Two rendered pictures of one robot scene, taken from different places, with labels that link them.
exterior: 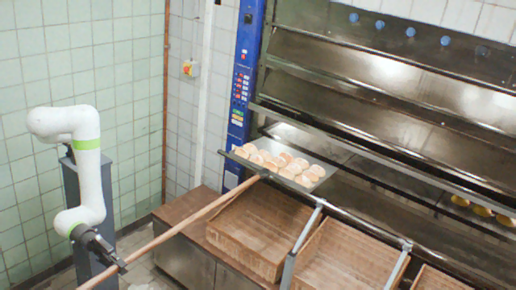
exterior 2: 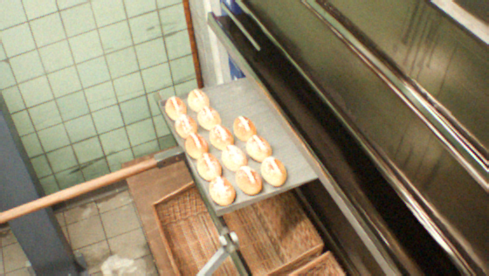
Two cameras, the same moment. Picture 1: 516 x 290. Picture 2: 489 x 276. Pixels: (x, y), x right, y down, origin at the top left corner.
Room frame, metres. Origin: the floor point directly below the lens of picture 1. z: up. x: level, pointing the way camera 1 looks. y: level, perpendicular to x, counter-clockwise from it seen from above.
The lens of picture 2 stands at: (1.03, -1.11, 2.41)
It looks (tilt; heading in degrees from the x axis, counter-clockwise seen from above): 41 degrees down; 42
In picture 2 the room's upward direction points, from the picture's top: 9 degrees counter-clockwise
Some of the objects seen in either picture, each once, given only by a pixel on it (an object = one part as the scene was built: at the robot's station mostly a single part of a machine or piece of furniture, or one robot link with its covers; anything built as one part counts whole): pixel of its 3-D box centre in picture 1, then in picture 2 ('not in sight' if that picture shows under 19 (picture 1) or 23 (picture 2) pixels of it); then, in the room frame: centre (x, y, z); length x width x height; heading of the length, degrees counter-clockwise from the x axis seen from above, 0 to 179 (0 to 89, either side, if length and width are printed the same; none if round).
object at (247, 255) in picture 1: (263, 226); (232, 236); (2.07, -0.10, 0.72); 0.56 x 0.49 x 0.28; 56
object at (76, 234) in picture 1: (84, 235); not in sight; (1.25, 0.66, 1.19); 0.12 x 0.06 x 0.09; 148
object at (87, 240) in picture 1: (94, 245); not in sight; (1.20, 0.60, 1.19); 0.09 x 0.07 x 0.08; 58
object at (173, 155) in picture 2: (262, 173); (169, 156); (1.93, -0.04, 1.19); 0.09 x 0.04 x 0.03; 148
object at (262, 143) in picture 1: (284, 159); (239, 133); (2.12, -0.16, 1.19); 0.55 x 0.36 x 0.03; 58
